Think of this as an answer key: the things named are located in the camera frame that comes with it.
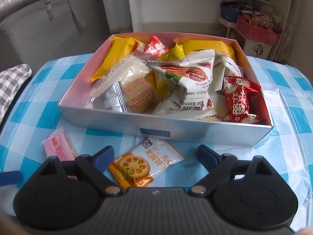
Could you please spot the large yellow snack packet left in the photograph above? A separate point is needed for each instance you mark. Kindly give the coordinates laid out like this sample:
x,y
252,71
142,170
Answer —
x,y
120,48

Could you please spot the orange white biscuit packet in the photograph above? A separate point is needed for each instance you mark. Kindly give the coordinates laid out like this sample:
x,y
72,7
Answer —
x,y
140,166

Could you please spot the white yellow snack packet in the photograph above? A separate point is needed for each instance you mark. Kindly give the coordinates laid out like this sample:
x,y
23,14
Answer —
x,y
221,113

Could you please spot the orange cracker clear packet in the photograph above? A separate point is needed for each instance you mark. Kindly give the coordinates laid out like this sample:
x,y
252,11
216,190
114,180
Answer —
x,y
135,97

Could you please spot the clear white wafer packet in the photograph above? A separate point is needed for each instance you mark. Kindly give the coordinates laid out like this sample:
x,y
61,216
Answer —
x,y
125,71

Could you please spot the large yellow snack packet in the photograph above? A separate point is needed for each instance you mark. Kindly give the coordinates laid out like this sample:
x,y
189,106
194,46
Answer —
x,y
191,46
120,48

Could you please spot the red white candy packet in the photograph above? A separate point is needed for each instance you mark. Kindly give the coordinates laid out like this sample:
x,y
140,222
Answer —
x,y
237,91

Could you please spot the lace curtain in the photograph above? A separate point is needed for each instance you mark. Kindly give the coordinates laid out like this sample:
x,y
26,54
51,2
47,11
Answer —
x,y
284,47

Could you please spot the yellow noodle snack packet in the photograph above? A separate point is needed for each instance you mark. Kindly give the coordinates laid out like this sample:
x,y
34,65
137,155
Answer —
x,y
176,53

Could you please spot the pink rice cracker packet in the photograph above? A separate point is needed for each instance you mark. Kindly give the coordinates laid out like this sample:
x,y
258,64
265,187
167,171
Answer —
x,y
57,144

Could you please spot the blue storage bin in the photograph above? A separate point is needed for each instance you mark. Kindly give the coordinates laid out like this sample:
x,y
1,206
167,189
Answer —
x,y
230,13

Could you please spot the red candy packet in box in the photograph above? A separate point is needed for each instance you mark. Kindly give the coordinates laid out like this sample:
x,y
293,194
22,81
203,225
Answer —
x,y
155,47

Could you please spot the blue white checkered tablecloth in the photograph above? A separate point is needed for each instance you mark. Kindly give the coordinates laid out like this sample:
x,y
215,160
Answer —
x,y
288,147

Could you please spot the grey sofa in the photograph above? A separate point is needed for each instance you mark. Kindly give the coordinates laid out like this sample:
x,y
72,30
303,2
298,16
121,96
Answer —
x,y
50,29

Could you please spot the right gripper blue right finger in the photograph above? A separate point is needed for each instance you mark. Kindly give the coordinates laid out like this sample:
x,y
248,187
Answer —
x,y
219,169

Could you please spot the pink and silver cardboard box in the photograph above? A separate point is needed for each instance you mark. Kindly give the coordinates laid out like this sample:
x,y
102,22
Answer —
x,y
74,108

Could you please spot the white beige snack packet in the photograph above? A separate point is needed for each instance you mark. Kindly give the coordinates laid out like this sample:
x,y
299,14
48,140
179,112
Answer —
x,y
223,66

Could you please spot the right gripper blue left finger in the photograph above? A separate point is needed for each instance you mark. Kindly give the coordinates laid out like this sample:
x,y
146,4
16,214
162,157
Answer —
x,y
91,168

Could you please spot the large yellow snack packet right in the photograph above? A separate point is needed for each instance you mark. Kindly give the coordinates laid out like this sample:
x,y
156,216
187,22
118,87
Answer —
x,y
191,46

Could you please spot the white pecan kernels packet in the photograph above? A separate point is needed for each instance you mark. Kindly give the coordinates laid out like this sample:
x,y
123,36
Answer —
x,y
189,81

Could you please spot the grey white checkered cushion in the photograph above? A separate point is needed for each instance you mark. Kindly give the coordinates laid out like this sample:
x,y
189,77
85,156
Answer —
x,y
12,79

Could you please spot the pink plastic basket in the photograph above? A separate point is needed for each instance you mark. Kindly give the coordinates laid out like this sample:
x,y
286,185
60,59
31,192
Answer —
x,y
255,33

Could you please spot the white bookshelf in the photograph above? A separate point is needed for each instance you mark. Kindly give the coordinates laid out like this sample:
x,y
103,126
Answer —
x,y
191,16

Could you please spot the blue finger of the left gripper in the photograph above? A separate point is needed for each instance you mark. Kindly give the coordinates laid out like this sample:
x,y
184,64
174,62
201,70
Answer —
x,y
10,178

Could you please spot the white storage box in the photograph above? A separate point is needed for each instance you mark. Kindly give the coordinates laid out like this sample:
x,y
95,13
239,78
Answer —
x,y
249,47

